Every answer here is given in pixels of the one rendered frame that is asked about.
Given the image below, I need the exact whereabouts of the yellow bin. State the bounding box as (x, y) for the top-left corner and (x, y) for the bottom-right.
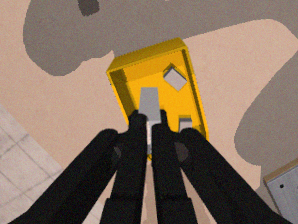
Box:
(106, 37), (209, 141)

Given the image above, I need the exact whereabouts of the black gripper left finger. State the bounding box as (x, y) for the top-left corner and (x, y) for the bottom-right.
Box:
(8, 87), (149, 224)

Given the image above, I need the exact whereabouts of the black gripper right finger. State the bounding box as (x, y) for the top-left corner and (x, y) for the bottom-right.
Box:
(149, 87), (293, 224)

